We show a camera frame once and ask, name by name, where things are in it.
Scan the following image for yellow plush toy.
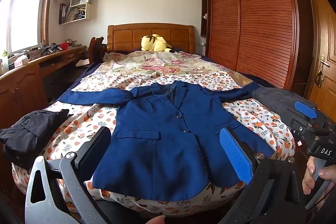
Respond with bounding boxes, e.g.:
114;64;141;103
140;34;173;53

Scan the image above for cream wall shelf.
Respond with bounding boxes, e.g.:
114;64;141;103
58;0;94;25

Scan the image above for wooden headboard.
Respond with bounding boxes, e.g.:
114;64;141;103
107;23;196;54

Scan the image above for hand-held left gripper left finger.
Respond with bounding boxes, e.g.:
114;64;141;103
25;126;113;224

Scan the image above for person's right hand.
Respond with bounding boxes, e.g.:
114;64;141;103
302;156;336;195

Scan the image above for window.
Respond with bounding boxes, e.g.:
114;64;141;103
0;0;57;56

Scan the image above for wooden door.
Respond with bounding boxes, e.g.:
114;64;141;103
302;0;336;114

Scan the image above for dark narrow side shelf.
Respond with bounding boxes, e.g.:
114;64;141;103
201;0;210;37

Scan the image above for wooden louvred wardrobe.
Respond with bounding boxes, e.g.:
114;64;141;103
202;0;300;90

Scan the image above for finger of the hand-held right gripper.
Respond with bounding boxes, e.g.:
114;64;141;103
290;119;330;136
286;101;327;123

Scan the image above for dark grey garment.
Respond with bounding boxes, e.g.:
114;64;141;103
251;87;313;115

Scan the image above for tissue box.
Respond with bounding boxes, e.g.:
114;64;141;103
14;55;29;67

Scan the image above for person's left hand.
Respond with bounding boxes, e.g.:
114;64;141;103
143;215;166;224

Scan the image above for black garment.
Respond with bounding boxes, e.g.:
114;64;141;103
0;109;74;170

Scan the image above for black binders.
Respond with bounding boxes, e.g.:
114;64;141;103
59;3;69;24

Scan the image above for wooden desk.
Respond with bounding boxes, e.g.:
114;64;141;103
0;45;87;130

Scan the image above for black gadgets on desk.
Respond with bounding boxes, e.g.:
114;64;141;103
41;43;62;56

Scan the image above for dark wooden chair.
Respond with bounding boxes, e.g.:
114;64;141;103
88;36;108;63

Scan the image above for navy blue blazer jacket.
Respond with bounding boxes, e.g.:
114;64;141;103
59;81;275;202

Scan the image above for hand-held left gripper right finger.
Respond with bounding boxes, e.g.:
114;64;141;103
219;126;306;224

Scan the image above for hanging key bunch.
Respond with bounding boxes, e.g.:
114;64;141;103
315;70;324;87

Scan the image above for pink floral blanket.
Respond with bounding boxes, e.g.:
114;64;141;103
101;50;243;90

